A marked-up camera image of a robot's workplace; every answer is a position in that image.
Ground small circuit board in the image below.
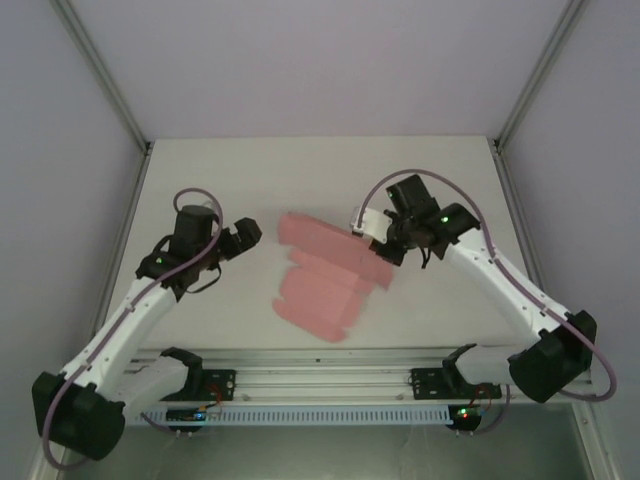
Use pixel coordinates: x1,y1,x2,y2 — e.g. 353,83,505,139
449,404,484,426
167,407,224,424

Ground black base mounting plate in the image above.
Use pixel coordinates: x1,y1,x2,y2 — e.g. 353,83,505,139
410,367,451,401
199,368,237,402

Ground aluminium table side rail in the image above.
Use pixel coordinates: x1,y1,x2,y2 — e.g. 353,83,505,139
27,142,154,480
491,142,599,396

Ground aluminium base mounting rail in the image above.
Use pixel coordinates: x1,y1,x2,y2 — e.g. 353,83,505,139
127,344,594,401

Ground short purple base cable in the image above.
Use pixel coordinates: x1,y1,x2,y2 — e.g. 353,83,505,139
474,384,511,434
141,412,174,434

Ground pink cardboard box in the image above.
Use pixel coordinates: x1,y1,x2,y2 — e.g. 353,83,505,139
272,210,396,345

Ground aluminium frame post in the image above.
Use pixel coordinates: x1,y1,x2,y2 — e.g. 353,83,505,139
491,0,592,156
53,0,154,156

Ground white slotted cable duct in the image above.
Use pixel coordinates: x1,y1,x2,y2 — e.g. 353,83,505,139
139,405,451,427

